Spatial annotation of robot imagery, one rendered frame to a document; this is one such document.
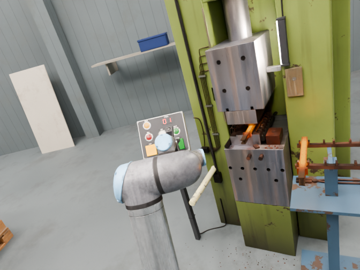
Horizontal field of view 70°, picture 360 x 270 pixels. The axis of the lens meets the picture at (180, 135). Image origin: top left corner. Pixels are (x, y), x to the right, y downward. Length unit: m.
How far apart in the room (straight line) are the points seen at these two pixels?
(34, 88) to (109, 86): 1.46
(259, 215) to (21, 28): 5.57
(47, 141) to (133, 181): 5.47
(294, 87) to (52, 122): 5.09
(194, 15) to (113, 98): 4.26
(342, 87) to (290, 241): 1.16
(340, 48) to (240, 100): 0.80
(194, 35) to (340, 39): 0.97
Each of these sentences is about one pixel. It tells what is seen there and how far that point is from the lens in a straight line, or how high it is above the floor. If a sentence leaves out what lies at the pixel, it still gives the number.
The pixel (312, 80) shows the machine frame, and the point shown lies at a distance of 1.71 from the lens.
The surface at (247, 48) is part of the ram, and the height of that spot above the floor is 1.53.
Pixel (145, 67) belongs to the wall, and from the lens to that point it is 5.53.
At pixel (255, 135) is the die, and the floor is 0.98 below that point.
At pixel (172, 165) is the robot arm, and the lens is 0.75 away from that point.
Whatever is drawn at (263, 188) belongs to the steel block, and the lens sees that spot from 1.88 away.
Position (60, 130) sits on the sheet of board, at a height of 0.39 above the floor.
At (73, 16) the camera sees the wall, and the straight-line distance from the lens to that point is 5.83.
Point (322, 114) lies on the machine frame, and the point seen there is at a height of 1.05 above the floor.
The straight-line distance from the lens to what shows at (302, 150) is 1.51.
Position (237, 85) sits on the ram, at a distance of 1.63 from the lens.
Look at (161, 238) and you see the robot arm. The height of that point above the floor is 1.21.
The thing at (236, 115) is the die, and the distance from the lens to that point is 1.71.
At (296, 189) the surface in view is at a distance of 1.68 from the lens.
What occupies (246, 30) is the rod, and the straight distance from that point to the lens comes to 1.77.
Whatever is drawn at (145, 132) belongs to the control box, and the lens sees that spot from 1.86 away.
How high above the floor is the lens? 1.75
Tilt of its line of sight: 23 degrees down
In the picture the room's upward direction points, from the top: 16 degrees counter-clockwise
